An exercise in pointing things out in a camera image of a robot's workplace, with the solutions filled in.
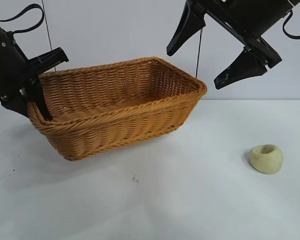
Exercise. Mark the brown woven wicker basket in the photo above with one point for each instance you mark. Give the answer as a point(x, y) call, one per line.
point(120, 117)

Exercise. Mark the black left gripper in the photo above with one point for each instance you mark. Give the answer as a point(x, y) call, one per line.
point(5, 67)

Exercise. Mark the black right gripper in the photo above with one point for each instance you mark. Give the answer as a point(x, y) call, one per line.
point(260, 17)

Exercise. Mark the pale yellow egg yolk pastry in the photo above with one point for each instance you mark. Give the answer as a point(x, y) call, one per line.
point(265, 162)

